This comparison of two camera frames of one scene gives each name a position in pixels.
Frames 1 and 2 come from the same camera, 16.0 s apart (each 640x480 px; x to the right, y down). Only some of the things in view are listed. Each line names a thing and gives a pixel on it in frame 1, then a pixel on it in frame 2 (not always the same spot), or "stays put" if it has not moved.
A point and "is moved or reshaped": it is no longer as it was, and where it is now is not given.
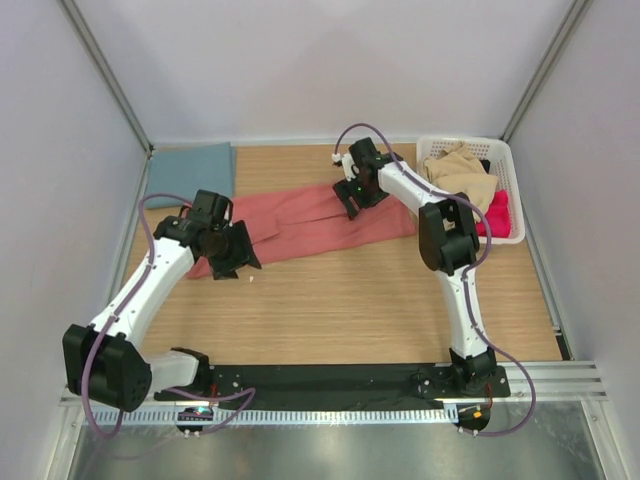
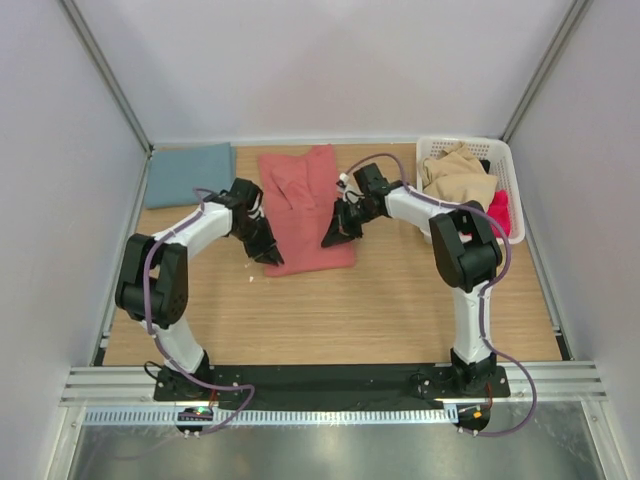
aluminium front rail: [557, 381] stays put
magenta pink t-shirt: [498, 216] stays put
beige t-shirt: [456, 169] stays put
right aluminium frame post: [546, 67] stays put
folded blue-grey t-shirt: [182, 172] stays put
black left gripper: [241, 256] to [267, 251]
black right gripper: [343, 190] to [334, 235]
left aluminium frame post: [80, 26] stays put
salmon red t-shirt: [290, 216] is moved or reshaped
